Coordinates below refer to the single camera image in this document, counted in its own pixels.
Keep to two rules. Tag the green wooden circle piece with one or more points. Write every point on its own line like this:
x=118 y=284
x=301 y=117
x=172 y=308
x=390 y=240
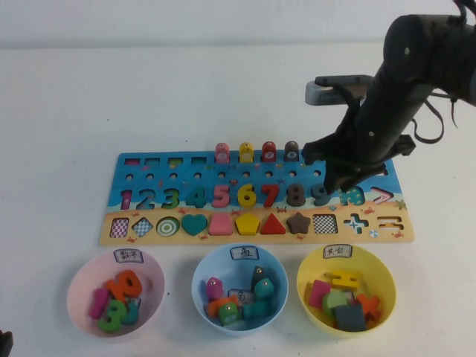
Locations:
x=332 y=301

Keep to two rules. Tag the pink wooden number five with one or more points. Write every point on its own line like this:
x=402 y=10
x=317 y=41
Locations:
x=222 y=202

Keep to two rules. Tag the dark blue-grey wooden number nine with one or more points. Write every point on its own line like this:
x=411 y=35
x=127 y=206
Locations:
x=323 y=199

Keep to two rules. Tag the red wooden triangle piece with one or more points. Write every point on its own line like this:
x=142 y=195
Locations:
x=272 y=227

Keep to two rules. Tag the pink plastic bowl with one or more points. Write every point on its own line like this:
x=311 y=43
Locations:
x=82 y=297

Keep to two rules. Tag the teal wooden heart piece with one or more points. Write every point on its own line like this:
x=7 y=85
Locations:
x=194 y=225

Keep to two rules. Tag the paper label on yellow rim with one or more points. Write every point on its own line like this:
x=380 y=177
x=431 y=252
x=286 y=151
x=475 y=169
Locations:
x=337 y=251

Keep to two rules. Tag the pink wooden trapezoid piece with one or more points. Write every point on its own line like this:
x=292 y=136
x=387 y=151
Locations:
x=221 y=225

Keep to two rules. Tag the yellow wooden pentagon piece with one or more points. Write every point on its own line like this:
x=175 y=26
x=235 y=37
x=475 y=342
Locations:
x=247 y=225

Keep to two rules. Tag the paper label on pink rim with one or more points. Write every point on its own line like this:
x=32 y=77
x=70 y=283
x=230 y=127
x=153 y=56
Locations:
x=128 y=256

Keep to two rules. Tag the green wooden number three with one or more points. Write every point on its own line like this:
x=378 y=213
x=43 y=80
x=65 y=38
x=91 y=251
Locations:
x=121 y=310

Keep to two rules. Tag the orange wooden fish piece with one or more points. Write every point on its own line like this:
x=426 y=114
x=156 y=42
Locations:
x=213 y=308

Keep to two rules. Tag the paper label on blue rim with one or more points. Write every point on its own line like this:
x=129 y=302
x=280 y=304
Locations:
x=244 y=253

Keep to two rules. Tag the pink wooden fish piece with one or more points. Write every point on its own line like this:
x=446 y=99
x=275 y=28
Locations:
x=222 y=154

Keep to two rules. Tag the blue-green wooden fish piece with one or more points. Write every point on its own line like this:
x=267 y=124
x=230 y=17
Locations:
x=256 y=310

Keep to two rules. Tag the green wooden fish piece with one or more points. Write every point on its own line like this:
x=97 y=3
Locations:
x=227 y=315

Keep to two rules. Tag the paper label inside pink bowl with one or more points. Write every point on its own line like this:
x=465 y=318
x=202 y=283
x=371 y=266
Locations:
x=135 y=300

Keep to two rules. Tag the dark grey wooden fish piece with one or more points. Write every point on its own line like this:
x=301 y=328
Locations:
x=257 y=275

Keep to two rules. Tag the magenta wooden fish piece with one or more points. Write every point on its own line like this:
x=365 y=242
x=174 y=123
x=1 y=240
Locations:
x=213 y=290

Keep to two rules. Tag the orange wooden number ten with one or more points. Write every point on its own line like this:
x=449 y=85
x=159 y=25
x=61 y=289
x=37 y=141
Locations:
x=119 y=288

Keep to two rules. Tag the orange wooden plus sign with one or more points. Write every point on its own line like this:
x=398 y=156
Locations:
x=368 y=306

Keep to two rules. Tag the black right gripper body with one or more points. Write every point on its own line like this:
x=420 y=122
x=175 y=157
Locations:
x=360 y=148

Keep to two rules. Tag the dark grey wooden square piece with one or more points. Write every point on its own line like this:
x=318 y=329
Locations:
x=350 y=318

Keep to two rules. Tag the magenta wooden number one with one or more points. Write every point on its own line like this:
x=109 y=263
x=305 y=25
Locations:
x=98 y=305

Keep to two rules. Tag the blue wooden number two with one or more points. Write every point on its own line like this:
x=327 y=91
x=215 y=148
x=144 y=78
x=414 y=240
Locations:
x=132 y=316

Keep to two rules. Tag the red wooden number seven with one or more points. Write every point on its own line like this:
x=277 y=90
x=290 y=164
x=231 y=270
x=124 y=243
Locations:
x=270 y=195

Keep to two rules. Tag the blue plastic bowl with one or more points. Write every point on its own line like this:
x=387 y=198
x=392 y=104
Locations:
x=202 y=271

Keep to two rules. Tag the yellow wooden fish piece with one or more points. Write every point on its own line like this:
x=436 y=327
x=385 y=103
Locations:
x=245 y=154

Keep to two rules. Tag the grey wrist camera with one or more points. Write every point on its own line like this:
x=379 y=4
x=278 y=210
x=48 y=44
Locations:
x=331 y=94

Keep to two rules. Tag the yellow wooden equals sign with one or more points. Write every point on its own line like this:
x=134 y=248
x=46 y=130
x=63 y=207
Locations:
x=346 y=282

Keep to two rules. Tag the colourful wooden puzzle board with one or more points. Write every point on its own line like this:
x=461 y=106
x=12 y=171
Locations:
x=401 y=186

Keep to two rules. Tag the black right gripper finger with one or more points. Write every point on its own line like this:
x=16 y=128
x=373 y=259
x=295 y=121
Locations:
x=349 y=180
x=332 y=178

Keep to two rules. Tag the yellow wooden number six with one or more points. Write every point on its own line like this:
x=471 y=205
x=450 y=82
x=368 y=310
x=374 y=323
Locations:
x=243 y=199

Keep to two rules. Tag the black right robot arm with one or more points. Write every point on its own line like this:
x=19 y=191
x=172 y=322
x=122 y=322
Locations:
x=409 y=56

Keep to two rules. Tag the pink wooden square piece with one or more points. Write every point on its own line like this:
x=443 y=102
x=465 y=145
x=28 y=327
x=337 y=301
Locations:
x=317 y=294

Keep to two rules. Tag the brown wooden number eight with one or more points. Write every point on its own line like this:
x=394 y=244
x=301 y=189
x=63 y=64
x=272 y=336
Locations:
x=290 y=196

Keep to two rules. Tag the brown wooden star piece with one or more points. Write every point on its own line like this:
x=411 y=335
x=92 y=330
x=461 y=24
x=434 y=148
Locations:
x=298 y=224

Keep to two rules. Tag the red wooden fish piece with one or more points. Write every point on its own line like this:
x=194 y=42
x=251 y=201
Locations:
x=268 y=153

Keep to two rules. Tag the paper label inside blue bowl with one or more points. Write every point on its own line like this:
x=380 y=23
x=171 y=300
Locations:
x=241 y=296

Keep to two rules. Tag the yellow plastic bowl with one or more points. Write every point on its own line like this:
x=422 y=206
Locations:
x=379 y=267

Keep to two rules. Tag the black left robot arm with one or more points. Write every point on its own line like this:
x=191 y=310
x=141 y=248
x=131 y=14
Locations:
x=5 y=344

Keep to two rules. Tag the brown wooden fish piece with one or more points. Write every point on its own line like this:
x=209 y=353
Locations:
x=291 y=152

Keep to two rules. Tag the teal wooden fish piece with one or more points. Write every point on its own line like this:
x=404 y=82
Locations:
x=264 y=290

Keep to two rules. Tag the teal wooden number four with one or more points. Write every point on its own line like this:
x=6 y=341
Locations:
x=199 y=197

